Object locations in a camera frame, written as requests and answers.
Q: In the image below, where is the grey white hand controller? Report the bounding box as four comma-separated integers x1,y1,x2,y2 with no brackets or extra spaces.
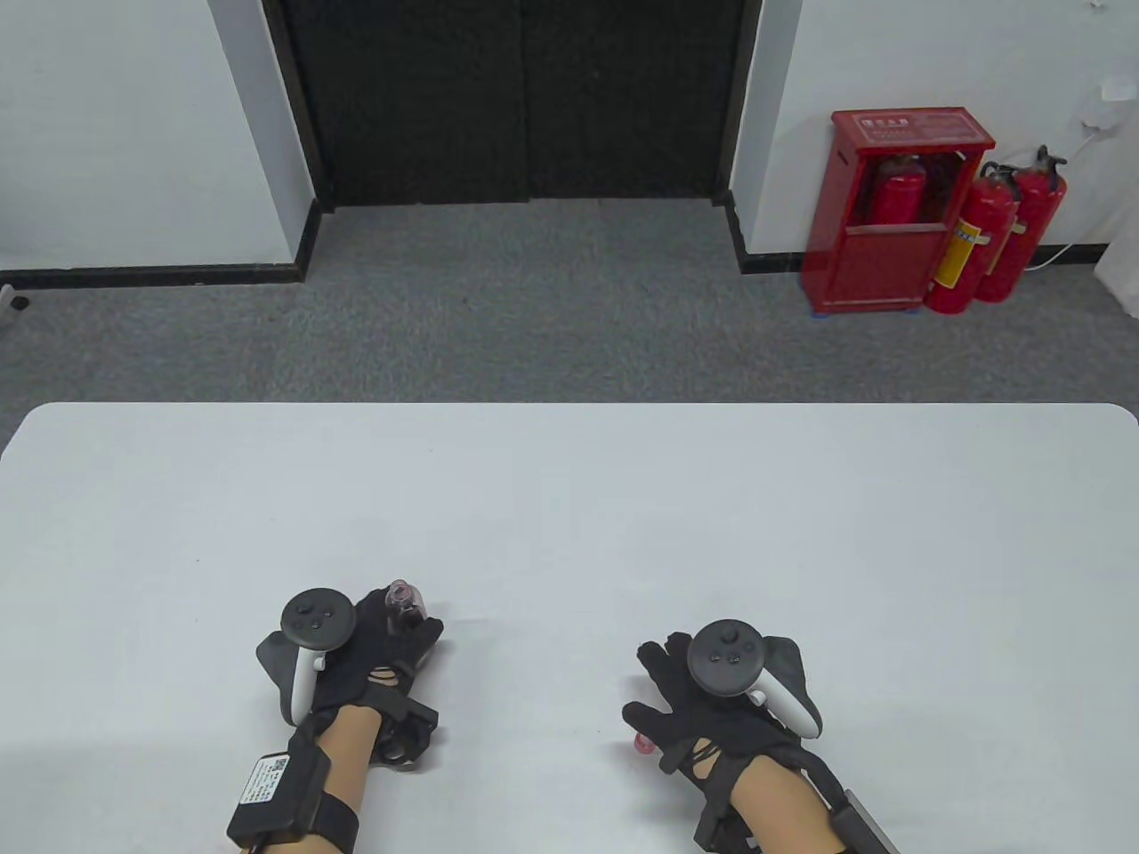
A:
256,589,358,727
686,619,824,740

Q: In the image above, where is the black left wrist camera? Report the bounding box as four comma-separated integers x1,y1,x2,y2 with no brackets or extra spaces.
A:
368,697,440,771

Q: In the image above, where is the person's right forearm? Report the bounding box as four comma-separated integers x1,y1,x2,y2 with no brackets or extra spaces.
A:
728,756,848,854

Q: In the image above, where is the black grey right wrist camera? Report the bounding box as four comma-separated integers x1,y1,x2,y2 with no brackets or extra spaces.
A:
826,786,901,854

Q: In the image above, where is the small clear pink bottle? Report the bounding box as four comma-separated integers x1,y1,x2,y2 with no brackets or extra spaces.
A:
384,580,431,629

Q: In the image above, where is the black battery pack with label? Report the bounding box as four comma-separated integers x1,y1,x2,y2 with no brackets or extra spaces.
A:
226,749,332,848

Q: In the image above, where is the person's right hand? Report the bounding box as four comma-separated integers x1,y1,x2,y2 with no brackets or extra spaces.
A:
622,632,809,780

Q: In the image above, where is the grey white left hand controller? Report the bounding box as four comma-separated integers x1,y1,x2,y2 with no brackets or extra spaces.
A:
256,589,358,727

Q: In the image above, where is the grey white right hand controller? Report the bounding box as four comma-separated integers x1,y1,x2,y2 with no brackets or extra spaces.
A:
686,619,824,740

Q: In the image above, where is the person's left hand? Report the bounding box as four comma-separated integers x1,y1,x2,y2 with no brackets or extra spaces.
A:
307,589,444,735

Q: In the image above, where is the person's left forearm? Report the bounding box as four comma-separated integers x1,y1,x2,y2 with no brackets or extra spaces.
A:
298,707,392,854

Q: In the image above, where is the red extinguisher with yellow label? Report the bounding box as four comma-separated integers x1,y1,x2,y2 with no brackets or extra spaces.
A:
923,162,1021,316

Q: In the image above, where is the red fire extinguisher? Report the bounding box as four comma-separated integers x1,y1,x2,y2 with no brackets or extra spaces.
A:
869,154,928,227
977,145,1069,304

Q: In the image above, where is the white wall device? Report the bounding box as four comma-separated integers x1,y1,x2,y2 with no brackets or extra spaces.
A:
1081,75,1139,134

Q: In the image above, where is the black double door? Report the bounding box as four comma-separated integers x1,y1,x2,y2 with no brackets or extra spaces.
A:
263,0,764,213

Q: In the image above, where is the white object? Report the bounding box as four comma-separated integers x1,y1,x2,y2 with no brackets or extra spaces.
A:
1095,238,1139,318

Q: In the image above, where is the black forearm strap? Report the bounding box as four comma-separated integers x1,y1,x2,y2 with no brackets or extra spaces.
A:
298,790,362,854

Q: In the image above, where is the red fire extinguisher cabinet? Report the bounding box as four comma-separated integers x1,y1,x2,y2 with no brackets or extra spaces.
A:
800,108,997,316

